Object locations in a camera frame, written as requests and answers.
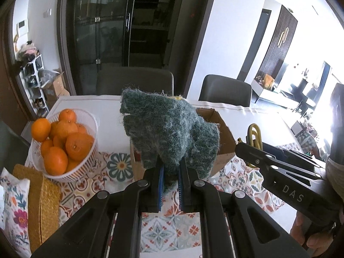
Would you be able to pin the pile of oranges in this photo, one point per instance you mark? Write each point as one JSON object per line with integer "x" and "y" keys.
{"x": 78, "y": 146}

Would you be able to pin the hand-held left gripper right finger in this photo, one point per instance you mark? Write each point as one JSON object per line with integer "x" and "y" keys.
{"x": 182, "y": 188}

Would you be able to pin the white shoe rack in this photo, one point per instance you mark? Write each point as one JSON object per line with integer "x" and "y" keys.
{"x": 33, "y": 86}

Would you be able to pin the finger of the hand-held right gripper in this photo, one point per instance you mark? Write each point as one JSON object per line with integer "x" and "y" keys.
{"x": 250, "y": 154}
{"x": 293, "y": 156}

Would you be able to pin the floral cushion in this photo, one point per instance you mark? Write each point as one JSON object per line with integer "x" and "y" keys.
{"x": 16, "y": 215}

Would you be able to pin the white wall intercom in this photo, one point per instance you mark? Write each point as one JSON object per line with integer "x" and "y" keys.
{"x": 22, "y": 27}

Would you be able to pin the dark slatted wall panel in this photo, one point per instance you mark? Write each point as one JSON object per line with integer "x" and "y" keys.
{"x": 279, "y": 40}

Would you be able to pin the white ribbed fruit basket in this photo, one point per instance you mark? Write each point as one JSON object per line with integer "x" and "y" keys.
{"x": 80, "y": 169}

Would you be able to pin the grey dining chair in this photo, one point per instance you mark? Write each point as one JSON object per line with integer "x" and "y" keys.
{"x": 225, "y": 90}
{"x": 134, "y": 82}

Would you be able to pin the dark glass sliding door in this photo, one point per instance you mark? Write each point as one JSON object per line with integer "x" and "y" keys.
{"x": 113, "y": 27}

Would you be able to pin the brown cardboard box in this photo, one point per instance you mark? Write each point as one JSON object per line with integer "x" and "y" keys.
{"x": 227, "y": 158}

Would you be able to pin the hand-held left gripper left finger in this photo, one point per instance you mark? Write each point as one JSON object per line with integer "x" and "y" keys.
{"x": 161, "y": 185}

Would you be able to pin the cardboard box with grey bag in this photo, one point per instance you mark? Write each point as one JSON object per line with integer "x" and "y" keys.
{"x": 56, "y": 86}

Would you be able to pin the dark interior door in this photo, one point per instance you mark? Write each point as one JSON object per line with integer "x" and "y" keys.
{"x": 255, "y": 45}

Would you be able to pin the green scouring pad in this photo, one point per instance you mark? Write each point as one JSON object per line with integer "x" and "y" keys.
{"x": 166, "y": 129}

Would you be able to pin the floral patterned tablecloth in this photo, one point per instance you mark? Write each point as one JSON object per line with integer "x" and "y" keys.
{"x": 80, "y": 104}

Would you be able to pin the chair with colourful cushion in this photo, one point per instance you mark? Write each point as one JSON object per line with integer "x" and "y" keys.
{"x": 309, "y": 139}

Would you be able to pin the brown entrance door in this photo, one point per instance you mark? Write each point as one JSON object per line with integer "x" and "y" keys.
{"x": 9, "y": 86}

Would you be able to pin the woven yellow tissue box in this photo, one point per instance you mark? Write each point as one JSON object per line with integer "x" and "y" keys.
{"x": 45, "y": 207}

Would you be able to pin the white wall light switch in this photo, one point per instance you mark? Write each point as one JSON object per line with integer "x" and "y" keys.
{"x": 47, "y": 12}

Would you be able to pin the white low media cabinet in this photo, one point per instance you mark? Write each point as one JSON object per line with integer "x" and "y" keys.
{"x": 274, "y": 94}

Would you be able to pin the person's right hand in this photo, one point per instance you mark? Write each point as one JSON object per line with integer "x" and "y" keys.
{"x": 297, "y": 229}

